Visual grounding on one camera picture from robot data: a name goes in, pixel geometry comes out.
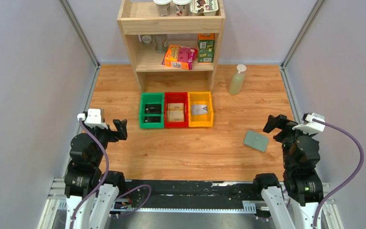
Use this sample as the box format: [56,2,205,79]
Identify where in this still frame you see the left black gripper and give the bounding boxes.
[80,118,127,166]

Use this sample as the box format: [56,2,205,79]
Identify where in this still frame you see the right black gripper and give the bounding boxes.
[262,113,314,169]

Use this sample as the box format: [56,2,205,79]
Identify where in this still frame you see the grey-green card holder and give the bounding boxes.
[243,130,268,153]

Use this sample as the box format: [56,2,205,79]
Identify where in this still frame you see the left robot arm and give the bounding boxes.
[64,118,127,229]

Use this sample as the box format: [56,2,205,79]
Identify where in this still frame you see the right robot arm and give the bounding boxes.
[253,113,325,229]

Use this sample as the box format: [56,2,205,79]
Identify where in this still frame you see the black cards in green bin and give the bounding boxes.
[144,104,162,123]

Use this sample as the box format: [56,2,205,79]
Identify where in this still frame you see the tan cards in red bin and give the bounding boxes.
[167,103,184,122]

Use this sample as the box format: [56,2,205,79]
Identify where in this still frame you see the white card in yellow bin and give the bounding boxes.
[191,104,209,115]

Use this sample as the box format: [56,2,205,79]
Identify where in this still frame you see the green plastic bin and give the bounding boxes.
[139,93,164,129]

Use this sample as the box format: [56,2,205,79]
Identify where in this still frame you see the red plastic bin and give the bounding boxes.
[164,92,189,128]

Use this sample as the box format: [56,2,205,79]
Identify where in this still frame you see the green soap bottle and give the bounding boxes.
[228,64,247,95]

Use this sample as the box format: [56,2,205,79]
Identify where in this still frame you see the yellow plastic bin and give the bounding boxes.
[188,92,214,128]

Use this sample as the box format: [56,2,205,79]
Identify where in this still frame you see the orange pink snack box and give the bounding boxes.
[162,45,198,70]

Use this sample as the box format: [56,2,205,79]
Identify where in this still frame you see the glass jar on shelf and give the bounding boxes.
[140,34,153,47]

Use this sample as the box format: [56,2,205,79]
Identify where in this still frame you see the clear glass on shelf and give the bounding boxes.
[153,34,168,53]

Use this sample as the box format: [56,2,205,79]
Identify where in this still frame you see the wooden shelf unit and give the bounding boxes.
[117,0,226,92]

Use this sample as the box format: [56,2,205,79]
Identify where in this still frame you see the green orange carton box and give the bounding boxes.
[197,33,215,63]

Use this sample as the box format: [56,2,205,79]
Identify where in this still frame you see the left yogurt cup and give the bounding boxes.
[153,0,172,17]

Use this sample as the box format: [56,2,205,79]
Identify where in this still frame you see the yogurt cup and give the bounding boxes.
[153,0,172,17]
[172,0,191,16]

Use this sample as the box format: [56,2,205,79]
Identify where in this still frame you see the middle yogurt cup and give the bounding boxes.
[172,0,191,16]

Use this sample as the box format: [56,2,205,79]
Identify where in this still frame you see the chocolate pudding pack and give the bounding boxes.
[190,0,219,16]

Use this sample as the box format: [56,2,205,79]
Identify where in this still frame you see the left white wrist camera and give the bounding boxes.
[77,108,108,129]

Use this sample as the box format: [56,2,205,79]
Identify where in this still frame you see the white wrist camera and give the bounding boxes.
[292,113,325,135]
[77,108,108,129]

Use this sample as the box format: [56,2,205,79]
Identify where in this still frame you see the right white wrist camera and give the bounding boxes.
[292,113,325,135]

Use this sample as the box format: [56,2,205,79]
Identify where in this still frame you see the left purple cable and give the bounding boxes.
[69,118,152,229]

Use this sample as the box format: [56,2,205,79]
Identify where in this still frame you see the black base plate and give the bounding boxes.
[118,179,265,210]

